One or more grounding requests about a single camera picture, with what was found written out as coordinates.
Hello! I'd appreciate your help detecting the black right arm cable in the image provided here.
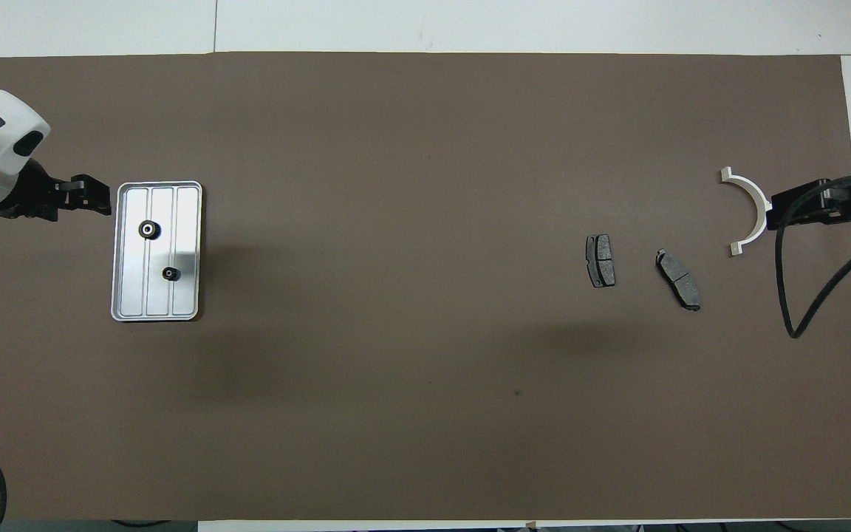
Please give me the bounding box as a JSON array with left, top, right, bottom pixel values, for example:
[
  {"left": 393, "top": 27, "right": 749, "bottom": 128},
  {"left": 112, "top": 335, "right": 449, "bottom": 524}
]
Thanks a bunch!
[{"left": 775, "top": 171, "right": 851, "bottom": 339}]

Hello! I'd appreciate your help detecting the silver metal tray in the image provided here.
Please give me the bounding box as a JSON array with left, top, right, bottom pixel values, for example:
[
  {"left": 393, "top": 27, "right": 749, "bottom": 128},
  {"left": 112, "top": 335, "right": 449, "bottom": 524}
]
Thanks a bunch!
[{"left": 110, "top": 181, "right": 203, "bottom": 322}]

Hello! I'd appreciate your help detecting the white curved plastic bracket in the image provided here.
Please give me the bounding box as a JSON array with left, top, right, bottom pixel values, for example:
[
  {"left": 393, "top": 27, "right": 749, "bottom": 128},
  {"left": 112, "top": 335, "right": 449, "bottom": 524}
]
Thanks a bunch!
[{"left": 720, "top": 167, "right": 775, "bottom": 256}]

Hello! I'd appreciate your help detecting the long dark brake pad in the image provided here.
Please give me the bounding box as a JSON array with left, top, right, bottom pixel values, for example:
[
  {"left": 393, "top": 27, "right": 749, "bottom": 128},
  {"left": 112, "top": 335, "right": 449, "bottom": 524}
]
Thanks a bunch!
[{"left": 655, "top": 249, "right": 702, "bottom": 312}]

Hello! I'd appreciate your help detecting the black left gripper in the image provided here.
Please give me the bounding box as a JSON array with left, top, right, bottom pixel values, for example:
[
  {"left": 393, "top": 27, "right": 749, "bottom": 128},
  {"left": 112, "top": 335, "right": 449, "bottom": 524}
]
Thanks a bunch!
[{"left": 0, "top": 159, "right": 112, "bottom": 222}]

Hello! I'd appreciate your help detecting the short dark brake pad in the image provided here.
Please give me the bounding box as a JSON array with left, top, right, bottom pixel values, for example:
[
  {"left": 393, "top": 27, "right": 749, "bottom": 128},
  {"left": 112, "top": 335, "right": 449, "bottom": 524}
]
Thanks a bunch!
[{"left": 586, "top": 234, "right": 616, "bottom": 289}]

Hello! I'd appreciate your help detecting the brown table mat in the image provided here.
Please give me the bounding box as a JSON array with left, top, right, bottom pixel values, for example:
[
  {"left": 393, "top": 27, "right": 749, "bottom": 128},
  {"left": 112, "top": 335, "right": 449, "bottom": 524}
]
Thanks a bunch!
[{"left": 0, "top": 52, "right": 851, "bottom": 522}]

